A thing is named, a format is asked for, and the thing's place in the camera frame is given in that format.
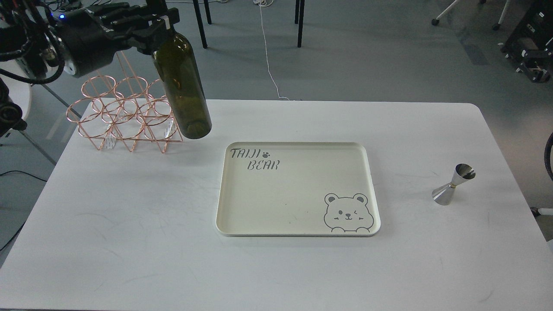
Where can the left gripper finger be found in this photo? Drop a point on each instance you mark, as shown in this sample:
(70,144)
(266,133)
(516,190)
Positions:
(147,41)
(152,17)

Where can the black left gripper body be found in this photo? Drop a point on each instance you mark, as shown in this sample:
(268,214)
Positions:
(85,42)

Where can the dark green wine bottle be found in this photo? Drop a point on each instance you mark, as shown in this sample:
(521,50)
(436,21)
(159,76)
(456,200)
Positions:
(176,65)

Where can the steel double jigger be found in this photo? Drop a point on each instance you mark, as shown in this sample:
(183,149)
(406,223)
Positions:
(444,194)

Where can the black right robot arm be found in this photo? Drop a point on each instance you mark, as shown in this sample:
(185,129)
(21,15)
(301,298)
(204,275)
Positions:
(547,156)

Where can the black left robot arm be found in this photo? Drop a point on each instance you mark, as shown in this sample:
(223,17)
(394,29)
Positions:
(28,37)

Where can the black table legs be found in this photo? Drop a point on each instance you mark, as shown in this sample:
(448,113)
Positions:
(239,27)

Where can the cream bear serving tray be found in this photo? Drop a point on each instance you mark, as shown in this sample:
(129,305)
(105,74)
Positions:
(297,189)

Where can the office chair base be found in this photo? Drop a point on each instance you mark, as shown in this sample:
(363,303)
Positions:
(466,8)

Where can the black equipment cart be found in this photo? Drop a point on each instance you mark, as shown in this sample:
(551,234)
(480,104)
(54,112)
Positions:
(529,46)

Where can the copper wire bottle rack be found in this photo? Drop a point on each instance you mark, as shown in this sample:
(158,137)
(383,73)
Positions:
(129,110)

